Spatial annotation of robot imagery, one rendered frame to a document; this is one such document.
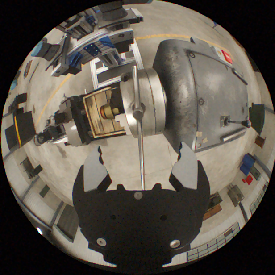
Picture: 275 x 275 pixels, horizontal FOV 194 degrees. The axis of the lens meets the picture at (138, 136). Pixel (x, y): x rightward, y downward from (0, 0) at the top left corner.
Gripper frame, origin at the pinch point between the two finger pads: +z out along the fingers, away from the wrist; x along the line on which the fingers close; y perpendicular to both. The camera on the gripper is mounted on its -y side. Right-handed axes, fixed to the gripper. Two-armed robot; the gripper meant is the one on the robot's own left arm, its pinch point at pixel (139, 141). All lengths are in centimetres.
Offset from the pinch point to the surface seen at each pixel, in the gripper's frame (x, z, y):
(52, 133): -105, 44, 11
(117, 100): -8.7, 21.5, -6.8
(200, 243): 312, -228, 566
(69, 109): -50, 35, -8
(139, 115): 0.3, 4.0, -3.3
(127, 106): -3.3, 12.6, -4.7
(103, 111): -17.0, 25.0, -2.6
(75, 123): -53, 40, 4
